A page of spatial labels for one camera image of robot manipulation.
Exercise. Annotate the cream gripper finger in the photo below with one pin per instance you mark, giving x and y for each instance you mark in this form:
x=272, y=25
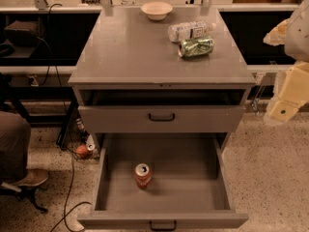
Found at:
x=290, y=93
x=277, y=35

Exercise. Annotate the red coke can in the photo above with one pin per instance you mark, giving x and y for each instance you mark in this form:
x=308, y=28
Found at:
x=142, y=175

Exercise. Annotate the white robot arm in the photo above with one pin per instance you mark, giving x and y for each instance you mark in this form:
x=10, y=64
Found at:
x=297, y=35

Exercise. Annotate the green soda can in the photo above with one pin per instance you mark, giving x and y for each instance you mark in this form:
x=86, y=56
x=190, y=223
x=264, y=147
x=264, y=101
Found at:
x=196, y=47

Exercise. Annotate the grey metal drawer cabinet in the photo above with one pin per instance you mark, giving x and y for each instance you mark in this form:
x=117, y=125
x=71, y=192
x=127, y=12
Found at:
x=129, y=61

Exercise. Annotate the open grey middle drawer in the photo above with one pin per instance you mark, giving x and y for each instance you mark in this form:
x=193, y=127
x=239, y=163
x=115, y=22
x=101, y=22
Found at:
x=188, y=183

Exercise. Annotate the closed grey top drawer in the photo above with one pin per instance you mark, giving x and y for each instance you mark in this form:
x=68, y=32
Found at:
x=189, y=118

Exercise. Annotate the clear plastic water bottle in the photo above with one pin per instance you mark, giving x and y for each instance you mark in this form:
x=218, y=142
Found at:
x=189, y=30

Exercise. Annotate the white ceramic bowl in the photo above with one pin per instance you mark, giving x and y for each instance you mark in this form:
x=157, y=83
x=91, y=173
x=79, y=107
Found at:
x=156, y=10

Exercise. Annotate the orange ball on floor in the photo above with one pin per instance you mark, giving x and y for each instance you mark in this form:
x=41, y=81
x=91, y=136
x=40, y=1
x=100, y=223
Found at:
x=81, y=151

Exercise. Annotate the dark box under shelf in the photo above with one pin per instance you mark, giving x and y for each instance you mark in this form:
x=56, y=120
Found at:
x=23, y=33

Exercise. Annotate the tan shoe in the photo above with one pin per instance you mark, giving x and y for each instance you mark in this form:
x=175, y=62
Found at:
x=34, y=178

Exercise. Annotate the person leg brown trousers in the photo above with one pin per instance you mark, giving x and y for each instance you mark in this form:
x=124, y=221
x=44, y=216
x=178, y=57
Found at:
x=14, y=141

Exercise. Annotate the black chair base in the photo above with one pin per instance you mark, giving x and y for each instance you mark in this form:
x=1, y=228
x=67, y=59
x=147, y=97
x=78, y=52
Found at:
x=21, y=193

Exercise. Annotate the black top drawer handle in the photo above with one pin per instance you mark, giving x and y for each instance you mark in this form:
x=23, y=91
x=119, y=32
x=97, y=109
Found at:
x=163, y=119

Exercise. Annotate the black drawer handle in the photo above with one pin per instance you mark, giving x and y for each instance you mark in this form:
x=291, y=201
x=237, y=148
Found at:
x=168, y=226
x=163, y=119

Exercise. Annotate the black middle drawer handle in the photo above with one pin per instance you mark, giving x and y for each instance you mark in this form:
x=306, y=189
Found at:
x=168, y=226

